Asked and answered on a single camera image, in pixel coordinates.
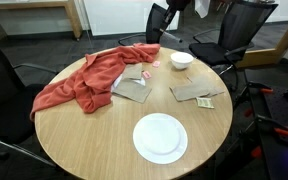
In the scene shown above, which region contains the wooden door frame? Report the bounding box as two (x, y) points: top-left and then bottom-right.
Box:
(236, 5), (288, 70)

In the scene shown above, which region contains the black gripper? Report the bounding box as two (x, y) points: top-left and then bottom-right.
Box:
(159, 0), (192, 35)

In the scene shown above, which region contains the black mesh office chair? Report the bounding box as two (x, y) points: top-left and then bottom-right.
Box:
(188, 1), (280, 78)
(117, 2), (171, 47)
(0, 32), (59, 168)

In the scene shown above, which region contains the white bowl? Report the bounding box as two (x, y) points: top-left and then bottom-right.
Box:
(170, 51), (195, 71)

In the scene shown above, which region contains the yellow-green printed sachet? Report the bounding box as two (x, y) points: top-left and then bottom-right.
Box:
(196, 96), (216, 110)

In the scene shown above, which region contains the wooden bench table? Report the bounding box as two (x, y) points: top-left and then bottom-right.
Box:
(0, 0), (84, 42)

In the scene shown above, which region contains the brown paper napkin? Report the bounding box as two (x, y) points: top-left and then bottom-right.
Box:
(186, 74), (226, 99)
(169, 81), (212, 103)
(120, 62), (144, 81)

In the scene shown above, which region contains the grey napkin left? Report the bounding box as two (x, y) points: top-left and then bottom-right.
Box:
(111, 79), (153, 104)

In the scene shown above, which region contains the white plate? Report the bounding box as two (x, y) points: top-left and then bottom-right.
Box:
(132, 112), (189, 166)

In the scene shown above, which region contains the white paper sheet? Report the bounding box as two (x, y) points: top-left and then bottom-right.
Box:
(110, 73), (147, 93)

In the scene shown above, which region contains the orange-red cloth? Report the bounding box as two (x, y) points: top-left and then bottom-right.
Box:
(29, 42), (161, 122)

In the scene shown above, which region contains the orange black bar clamp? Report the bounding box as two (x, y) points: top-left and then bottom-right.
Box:
(239, 114), (288, 160)
(232, 80), (275, 118)

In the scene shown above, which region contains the black perforated mounting board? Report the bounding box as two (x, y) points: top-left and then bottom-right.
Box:
(263, 85), (288, 150)

